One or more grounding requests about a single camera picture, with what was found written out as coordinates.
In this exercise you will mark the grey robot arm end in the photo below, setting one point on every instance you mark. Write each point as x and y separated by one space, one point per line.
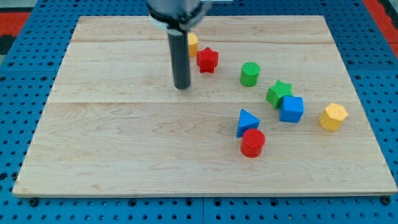
177 16

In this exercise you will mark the yellow heart block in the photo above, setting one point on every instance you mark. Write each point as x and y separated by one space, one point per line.
192 45

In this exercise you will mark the blue triangle block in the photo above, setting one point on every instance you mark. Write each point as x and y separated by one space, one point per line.
246 121

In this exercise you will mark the red star block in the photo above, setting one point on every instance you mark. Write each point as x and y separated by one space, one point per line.
207 60

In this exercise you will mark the red cylinder block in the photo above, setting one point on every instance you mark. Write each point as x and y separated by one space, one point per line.
253 140

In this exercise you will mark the green cylinder block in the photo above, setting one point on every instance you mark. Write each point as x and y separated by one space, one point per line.
249 74

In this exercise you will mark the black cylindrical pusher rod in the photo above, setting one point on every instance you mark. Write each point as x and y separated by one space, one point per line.
178 45

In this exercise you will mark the light wooden board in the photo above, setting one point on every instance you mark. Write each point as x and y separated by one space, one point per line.
115 126

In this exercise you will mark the green star block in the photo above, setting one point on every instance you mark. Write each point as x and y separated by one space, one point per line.
277 91

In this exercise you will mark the blue cube block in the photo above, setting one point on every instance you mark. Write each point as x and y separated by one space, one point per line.
291 109

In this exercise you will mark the yellow hexagon block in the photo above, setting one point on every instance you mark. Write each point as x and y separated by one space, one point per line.
333 117

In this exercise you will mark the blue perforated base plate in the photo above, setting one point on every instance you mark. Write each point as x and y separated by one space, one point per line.
31 64

